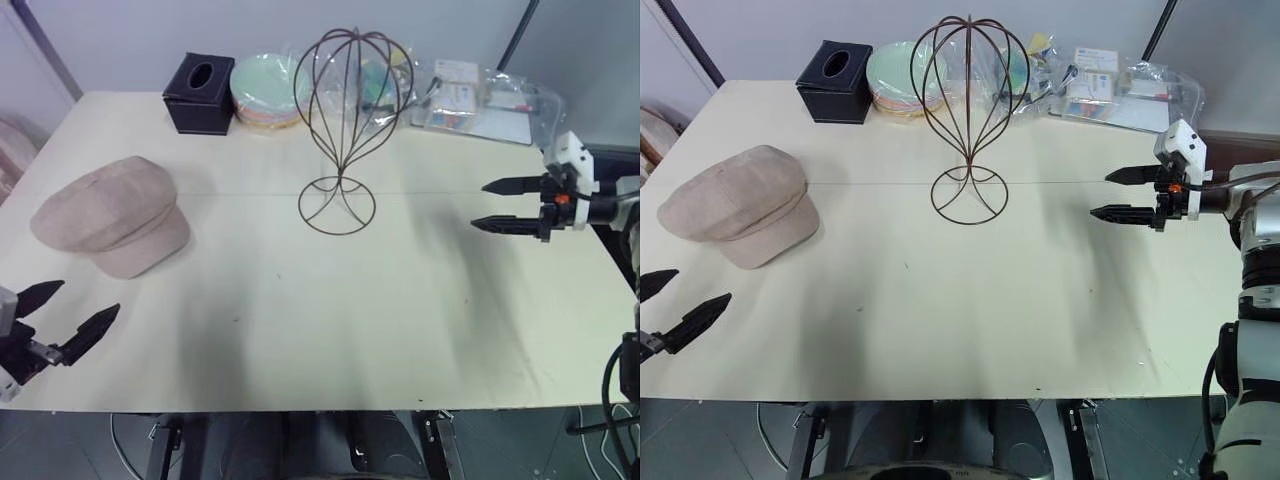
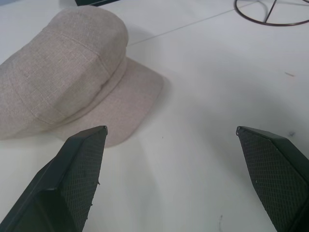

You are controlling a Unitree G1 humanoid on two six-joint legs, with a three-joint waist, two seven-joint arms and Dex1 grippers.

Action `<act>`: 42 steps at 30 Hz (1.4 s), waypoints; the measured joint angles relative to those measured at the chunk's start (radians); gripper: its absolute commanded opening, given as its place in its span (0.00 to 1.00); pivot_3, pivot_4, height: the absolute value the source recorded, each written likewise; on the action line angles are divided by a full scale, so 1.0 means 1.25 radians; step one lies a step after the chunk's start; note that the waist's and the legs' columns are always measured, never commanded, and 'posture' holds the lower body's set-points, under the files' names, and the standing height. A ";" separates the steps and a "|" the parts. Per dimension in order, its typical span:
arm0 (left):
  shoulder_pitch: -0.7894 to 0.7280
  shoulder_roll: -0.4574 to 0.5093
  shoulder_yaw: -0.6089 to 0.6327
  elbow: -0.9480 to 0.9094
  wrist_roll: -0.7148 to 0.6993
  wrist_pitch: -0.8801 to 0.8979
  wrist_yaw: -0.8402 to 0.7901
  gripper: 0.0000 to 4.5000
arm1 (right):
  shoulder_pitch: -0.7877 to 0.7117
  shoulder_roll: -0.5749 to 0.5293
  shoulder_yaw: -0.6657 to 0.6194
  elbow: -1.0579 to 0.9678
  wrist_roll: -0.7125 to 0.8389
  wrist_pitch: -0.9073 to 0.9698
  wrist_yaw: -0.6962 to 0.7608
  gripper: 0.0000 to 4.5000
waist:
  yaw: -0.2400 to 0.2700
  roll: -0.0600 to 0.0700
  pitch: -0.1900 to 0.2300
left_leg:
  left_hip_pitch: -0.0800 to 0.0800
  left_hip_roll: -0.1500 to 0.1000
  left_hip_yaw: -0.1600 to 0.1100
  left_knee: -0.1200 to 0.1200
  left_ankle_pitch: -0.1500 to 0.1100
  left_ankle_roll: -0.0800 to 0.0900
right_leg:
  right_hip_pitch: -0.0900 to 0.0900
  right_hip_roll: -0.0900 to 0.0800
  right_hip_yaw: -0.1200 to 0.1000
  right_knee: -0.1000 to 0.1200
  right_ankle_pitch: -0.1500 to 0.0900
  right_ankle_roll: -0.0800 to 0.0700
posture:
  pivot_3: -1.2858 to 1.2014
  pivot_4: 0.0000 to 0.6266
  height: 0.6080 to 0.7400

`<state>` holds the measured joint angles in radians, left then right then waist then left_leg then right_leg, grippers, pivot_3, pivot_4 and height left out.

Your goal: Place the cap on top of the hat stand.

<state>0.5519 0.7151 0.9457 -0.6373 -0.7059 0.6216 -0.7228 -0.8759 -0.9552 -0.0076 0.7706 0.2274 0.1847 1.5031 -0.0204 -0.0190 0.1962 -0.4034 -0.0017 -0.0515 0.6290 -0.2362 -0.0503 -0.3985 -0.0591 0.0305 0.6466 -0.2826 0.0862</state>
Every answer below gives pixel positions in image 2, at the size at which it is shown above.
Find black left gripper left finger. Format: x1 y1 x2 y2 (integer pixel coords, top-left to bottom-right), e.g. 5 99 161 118
0 125 108 232

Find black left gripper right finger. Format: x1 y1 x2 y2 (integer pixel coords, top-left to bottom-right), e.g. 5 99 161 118
236 126 309 232

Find black flat object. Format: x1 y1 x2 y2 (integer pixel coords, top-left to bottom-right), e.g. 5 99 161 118
74 0 118 7

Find beige linen cap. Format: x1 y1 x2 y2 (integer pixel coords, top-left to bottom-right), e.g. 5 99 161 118
0 6 165 148

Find dark wire stand base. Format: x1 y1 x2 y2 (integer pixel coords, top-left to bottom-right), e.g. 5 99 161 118
234 0 309 26

